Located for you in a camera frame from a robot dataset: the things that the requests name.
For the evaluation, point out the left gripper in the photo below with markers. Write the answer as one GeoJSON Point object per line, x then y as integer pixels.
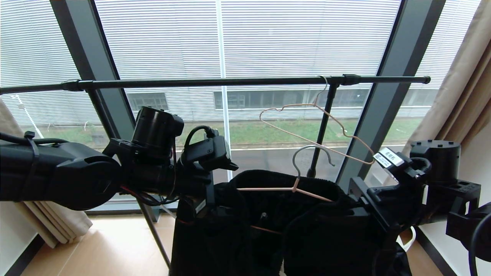
{"type": "Point", "coordinates": [165, 178]}

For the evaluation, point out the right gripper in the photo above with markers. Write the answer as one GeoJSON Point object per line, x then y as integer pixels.
{"type": "Point", "coordinates": [399, 207]}

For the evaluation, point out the pink clothes hanger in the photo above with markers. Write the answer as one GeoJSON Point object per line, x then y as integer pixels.
{"type": "Point", "coordinates": [268, 189]}
{"type": "Point", "coordinates": [291, 135]}

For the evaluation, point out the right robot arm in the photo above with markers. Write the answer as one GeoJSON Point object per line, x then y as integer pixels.
{"type": "Point", "coordinates": [437, 161]}

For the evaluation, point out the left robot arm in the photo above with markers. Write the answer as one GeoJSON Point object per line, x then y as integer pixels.
{"type": "Point", "coordinates": [57, 172]}

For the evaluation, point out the white laundry basket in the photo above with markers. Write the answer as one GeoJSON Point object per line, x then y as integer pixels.
{"type": "Point", "coordinates": [412, 235]}

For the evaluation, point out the black clothes rack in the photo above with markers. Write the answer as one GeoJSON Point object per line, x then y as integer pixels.
{"type": "Point", "coordinates": [153, 82]}

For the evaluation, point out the black garment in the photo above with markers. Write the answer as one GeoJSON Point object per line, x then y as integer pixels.
{"type": "Point", "coordinates": [402, 264]}

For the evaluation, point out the beige curtain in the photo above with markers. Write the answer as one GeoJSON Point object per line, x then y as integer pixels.
{"type": "Point", "coordinates": [460, 76]}
{"type": "Point", "coordinates": [65, 226]}

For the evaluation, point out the window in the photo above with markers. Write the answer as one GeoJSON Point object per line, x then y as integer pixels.
{"type": "Point", "coordinates": [153, 38]}

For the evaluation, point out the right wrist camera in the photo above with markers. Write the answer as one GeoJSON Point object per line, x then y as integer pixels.
{"type": "Point", "coordinates": [391, 161]}

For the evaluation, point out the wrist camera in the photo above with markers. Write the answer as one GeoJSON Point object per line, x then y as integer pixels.
{"type": "Point", "coordinates": [211, 151]}
{"type": "Point", "coordinates": [391, 161]}

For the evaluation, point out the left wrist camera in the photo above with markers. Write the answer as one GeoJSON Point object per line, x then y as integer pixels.
{"type": "Point", "coordinates": [211, 151]}

